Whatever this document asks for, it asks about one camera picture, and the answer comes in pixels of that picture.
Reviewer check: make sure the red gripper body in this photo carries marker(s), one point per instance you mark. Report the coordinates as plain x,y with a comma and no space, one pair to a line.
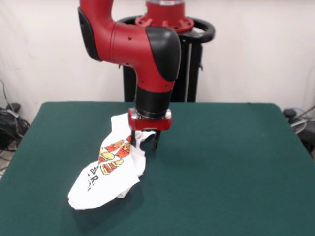
150,125

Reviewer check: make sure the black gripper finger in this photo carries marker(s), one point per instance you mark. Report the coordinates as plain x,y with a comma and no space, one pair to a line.
133,137
156,141

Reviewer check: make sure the white towel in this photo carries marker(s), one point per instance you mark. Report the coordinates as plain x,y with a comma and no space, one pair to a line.
98,186

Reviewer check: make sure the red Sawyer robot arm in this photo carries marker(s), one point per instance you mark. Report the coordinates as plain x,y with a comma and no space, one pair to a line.
133,46

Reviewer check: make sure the dark green table cloth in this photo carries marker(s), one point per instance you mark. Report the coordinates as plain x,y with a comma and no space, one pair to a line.
221,172

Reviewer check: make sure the black power adapter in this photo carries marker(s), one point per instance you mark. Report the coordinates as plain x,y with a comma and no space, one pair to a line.
14,107

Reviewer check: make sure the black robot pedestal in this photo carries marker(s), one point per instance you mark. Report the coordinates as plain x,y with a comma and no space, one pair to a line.
192,68

